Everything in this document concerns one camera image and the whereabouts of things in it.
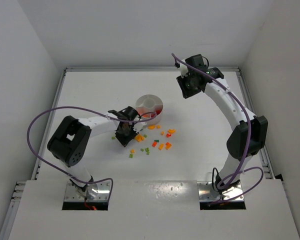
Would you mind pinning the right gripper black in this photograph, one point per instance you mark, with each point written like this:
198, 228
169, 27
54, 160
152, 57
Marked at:
188, 85

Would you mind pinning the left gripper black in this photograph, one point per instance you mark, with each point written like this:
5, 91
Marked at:
126, 135

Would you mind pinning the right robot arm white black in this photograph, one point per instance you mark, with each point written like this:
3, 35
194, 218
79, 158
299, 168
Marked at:
249, 131

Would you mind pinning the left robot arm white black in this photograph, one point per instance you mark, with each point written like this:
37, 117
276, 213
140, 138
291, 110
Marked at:
69, 142

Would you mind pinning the yellow orange lego cluster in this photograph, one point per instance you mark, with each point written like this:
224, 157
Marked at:
139, 138

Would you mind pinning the white round divided container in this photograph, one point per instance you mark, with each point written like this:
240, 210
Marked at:
149, 103

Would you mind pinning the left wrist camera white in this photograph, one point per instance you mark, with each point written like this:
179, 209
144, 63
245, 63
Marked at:
137, 127

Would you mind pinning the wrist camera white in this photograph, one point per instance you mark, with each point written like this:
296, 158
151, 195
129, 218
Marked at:
183, 69
137, 127

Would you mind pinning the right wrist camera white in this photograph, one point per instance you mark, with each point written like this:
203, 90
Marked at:
183, 69

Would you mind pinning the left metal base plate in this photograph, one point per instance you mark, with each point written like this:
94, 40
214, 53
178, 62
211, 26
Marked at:
98, 192

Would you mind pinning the metal base plate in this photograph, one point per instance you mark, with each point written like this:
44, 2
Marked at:
208, 194
98, 192

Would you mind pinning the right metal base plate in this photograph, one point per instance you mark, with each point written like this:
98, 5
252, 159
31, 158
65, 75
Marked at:
208, 194

